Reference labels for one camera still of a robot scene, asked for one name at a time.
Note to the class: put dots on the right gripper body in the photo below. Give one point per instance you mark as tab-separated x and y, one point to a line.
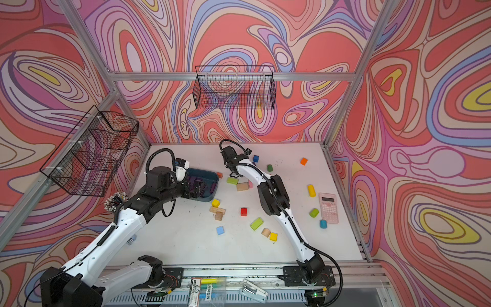
238	174

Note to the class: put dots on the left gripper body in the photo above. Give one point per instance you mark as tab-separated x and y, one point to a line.
174	191

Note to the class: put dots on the teal plastic storage bin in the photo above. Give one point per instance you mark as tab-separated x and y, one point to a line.
200	185

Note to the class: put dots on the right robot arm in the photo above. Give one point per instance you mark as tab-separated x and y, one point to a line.
275	202

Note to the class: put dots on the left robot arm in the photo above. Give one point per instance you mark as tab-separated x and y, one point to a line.
77	282

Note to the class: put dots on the lime green long brick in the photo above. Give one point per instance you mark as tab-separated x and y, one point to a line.
232	180

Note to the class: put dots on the natural wood block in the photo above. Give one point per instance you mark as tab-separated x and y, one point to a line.
244	186

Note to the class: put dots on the yellow cube brick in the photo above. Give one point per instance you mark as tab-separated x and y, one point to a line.
273	236
215	203

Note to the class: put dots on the red cube brick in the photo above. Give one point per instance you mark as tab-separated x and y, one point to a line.
243	212

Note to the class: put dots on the engraved wood block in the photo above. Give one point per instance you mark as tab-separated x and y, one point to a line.
217	209

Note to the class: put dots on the cup of pens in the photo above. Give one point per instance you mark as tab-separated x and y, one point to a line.
114	201

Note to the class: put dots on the numbered wood cube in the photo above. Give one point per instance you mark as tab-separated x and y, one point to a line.
218	216

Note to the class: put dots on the blue stapler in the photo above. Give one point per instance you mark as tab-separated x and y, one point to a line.
131	240

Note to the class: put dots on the round wood brick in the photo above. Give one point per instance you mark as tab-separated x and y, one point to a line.
266	232

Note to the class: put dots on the yellow long brick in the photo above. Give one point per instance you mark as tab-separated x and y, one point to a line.
311	191

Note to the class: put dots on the yellow cube brick near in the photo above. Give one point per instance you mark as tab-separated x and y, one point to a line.
273	236

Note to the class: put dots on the lime green cube brick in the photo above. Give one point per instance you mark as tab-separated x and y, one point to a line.
314	213

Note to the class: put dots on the pink calculator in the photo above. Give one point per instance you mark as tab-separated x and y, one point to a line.
328	208

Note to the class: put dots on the black wire basket back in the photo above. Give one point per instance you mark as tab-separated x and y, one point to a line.
234	87

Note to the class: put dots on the black wire basket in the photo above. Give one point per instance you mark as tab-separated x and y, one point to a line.
234	87
95	155

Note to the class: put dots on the black wire basket left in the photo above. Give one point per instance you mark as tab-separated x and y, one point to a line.
95	155

